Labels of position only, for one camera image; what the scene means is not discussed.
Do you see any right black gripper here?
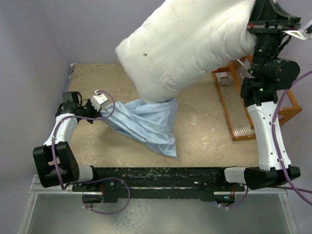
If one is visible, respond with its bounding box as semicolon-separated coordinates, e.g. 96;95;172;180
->
248;0;305;78

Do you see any light blue pillowcase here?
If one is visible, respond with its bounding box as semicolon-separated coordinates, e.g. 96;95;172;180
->
100;98;178;158

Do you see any white pillow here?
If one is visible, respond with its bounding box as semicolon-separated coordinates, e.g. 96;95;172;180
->
115;0;256;103

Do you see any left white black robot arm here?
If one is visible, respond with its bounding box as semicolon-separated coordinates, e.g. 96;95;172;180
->
33;91;108;191

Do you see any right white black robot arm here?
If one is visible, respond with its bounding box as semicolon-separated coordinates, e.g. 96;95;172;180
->
216;0;311;191

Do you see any orange wooden tiered rack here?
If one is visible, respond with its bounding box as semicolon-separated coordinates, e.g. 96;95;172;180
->
211;55;303;142

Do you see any small clear plastic box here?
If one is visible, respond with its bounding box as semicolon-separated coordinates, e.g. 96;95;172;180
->
215;72;232;86

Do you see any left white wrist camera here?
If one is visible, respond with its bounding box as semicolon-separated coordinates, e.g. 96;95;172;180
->
90;90;108;111

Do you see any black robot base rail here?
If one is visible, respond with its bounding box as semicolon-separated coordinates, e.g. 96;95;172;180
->
73;167;245;203

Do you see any aluminium extrusion frame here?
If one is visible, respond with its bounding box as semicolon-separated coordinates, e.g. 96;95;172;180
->
18;63;298;234

